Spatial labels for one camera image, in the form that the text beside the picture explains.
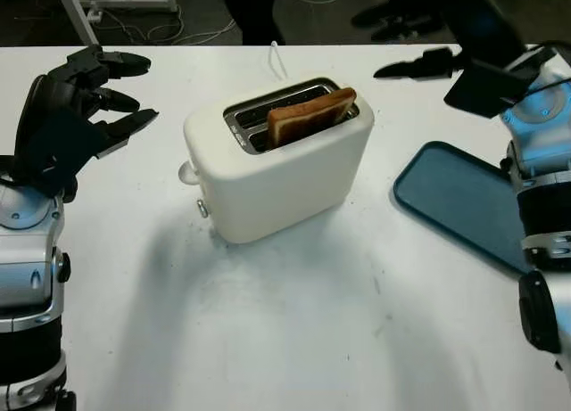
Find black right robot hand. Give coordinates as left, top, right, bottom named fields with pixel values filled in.
left=351, top=0, right=528, bottom=80

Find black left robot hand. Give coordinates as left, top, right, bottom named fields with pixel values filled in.
left=15, top=44, right=161, bottom=160

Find brown toast slice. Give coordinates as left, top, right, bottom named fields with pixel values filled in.
left=267, top=86, right=358, bottom=148

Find white toaster lever knob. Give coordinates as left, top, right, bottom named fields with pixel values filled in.
left=177, top=160, right=201, bottom=185

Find white two-slot toaster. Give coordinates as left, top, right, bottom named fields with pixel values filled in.
left=183, top=76, right=375, bottom=245

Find blue plastic tray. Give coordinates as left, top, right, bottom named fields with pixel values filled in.
left=393, top=141, right=531, bottom=276

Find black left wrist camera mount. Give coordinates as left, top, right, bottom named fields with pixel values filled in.
left=9, top=111, right=108, bottom=196

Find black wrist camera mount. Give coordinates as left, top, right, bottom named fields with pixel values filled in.
left=443, top=57, right=531, bottom=120
left=9, top=111, right=108, bottom=196

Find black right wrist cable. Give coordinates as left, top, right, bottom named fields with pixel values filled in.
left=503, top=39, right=571, bottom=104

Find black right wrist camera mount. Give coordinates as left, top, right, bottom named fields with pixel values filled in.
left=443, top=57, right=531, bottom=120

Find grey metal frame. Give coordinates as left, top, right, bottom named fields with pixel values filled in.
left=53, top=0, right=179, bottom=46

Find white floor cables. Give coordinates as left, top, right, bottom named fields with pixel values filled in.
left=100, top=4, right=237, bottom=46

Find white toaster power cord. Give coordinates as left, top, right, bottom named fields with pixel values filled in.
left=269, top=40, right=289, bottom=81

